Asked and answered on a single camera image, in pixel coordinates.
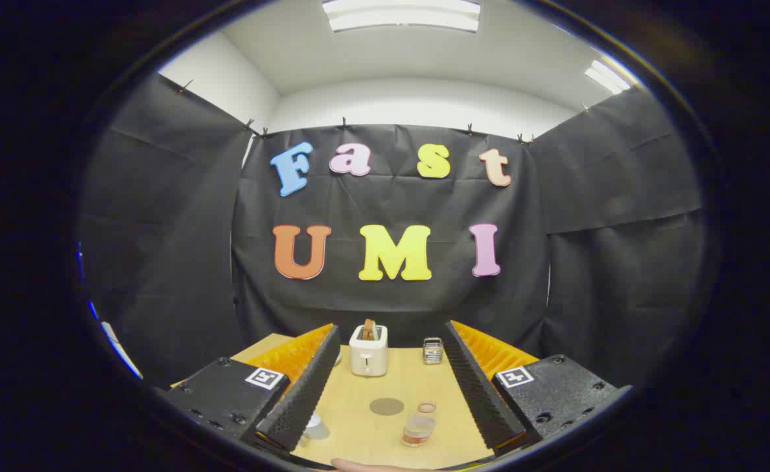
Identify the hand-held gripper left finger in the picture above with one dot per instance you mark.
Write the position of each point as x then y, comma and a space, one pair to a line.
306, 393

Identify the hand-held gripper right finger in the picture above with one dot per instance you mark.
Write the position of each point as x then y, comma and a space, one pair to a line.
480, 393

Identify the white cup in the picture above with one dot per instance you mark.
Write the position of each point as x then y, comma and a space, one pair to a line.
316, 429

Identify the clear plastic juice bottle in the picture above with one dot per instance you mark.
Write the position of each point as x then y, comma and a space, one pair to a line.
418, 431

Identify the round brown coaster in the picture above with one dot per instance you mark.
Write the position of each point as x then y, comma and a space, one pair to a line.
386, 406

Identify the wooden table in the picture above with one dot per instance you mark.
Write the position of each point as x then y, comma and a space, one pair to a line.
358, 406

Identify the white toaster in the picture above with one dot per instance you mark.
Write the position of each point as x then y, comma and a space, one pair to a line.
368, 360

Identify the brown toast slice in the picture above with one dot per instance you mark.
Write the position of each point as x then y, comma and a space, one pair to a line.
369, 329

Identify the small ceiling light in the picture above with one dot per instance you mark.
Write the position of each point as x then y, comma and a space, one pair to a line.
606, 77

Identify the long ceiling light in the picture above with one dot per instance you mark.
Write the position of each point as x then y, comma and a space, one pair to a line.
401, 14

